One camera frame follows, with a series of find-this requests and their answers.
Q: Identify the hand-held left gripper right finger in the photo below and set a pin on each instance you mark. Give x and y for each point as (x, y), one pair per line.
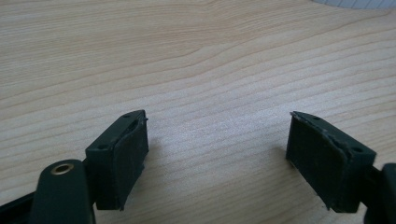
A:
(323, 165)

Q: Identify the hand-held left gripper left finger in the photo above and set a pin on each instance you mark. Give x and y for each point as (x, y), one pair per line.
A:
(120, 168)

